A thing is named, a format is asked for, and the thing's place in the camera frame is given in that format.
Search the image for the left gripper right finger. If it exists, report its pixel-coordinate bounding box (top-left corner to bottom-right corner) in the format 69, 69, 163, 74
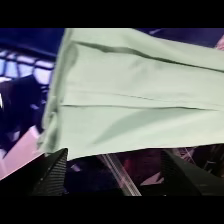
161, 149, 224, 197

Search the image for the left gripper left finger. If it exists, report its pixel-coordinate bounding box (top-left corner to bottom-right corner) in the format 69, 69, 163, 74
0, 147, 69, 197

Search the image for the pale green shirt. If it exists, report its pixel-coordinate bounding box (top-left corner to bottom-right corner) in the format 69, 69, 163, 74
37, 28, 224, 162

